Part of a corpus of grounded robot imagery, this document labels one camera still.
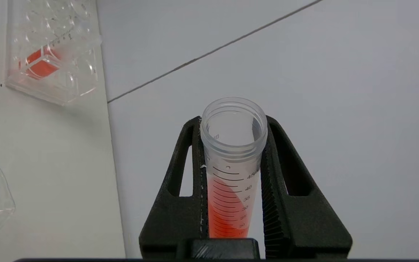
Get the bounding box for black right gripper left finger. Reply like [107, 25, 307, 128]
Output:
[139, 116, 209, 259]

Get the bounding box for test tube with red pigment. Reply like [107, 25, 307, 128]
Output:
[200, 97, 268, 239]
[19, 35, 103, 80]

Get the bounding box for clear acrylic test tube rack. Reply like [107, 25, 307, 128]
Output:
[5, 0, 103, 106]

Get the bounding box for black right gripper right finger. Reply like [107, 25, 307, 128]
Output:
[260, 116, 352, 259]

